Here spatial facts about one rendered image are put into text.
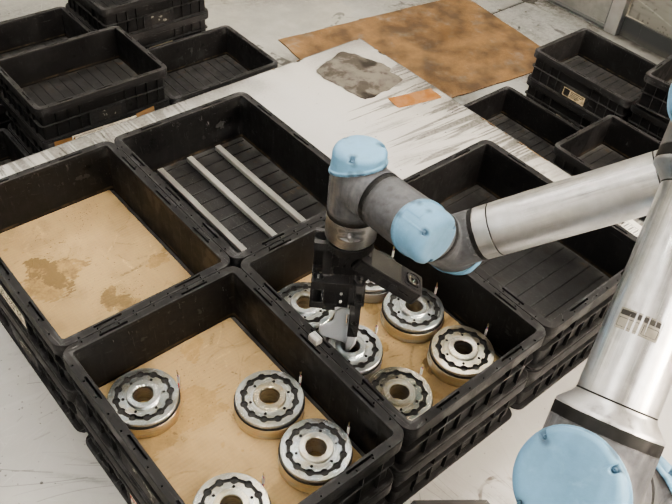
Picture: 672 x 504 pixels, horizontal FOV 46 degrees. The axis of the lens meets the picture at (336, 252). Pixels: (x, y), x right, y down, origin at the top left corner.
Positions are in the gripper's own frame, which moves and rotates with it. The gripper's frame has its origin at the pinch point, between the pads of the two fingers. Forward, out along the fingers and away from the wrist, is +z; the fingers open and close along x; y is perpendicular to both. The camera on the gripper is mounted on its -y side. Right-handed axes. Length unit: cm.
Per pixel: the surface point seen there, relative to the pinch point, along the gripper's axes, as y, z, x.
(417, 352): -10.8, 2.5, 0.3
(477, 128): -29, 10, -85
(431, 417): -11.0, -6.3, 20.2
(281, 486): 8.4, 3.9, 26.2
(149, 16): 71, 22, -158
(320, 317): 5.4, -0.8, -2.4
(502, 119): -52, 49, -159
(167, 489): 21.8, -5.6, 34.3
